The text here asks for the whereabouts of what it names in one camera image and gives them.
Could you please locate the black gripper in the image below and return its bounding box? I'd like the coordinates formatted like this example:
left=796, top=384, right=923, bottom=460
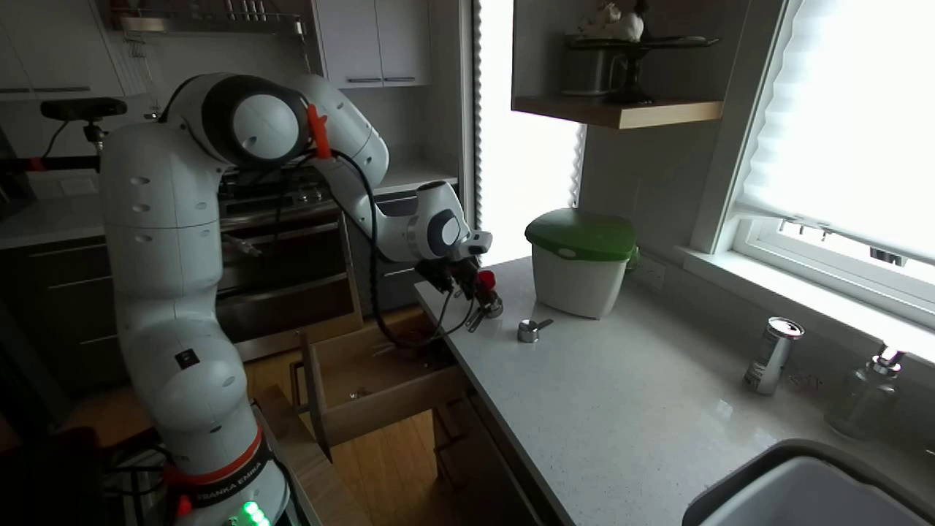
left=416, top=258, right=476, bottom=292

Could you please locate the steel measuring cup pair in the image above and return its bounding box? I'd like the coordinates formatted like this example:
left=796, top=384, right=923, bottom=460
left=469, top=295, right=503, bottom=334

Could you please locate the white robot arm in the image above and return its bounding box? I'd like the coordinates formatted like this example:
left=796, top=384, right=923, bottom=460
left=99, top=73, right=491, bottom=526

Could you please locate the orange measuring cup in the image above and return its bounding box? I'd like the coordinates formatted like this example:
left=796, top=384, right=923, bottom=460
left=476, top=270, right=497, bottom=295

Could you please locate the small steel measuring cup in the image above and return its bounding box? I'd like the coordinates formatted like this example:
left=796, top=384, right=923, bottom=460
left=514, top=318, right=552, bottom=342

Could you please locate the white bin green lid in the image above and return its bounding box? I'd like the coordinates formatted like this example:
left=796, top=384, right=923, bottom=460
left=526, top=209, right=640, bottom=318

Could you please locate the open wooden drawer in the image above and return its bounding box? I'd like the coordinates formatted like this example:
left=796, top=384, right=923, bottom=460
left=292, top=311, right=469, bottom=454

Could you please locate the stainless oven range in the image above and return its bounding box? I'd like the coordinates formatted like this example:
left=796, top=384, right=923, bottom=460
left=218, top=173, right=353, bottom=342

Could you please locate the white upper cabinet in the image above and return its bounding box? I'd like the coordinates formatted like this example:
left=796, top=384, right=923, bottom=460
left=314, top=0, right=431, bottom=89

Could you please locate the grey sink basin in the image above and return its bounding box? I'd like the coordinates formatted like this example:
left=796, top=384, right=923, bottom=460
left=681, top=439, right=935, bottom=526

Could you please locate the chrome kitchen faucet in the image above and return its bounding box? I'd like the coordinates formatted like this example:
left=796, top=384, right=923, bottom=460
left=827, top=347, right=904, bottom=439

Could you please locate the wooden wall shelf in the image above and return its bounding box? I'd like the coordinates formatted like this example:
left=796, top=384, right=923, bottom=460
left=511, top=96, right=723, bottom=130

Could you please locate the black camera on stand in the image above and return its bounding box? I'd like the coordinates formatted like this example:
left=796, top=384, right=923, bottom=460
left=42, top=96, right=129, bottom=146

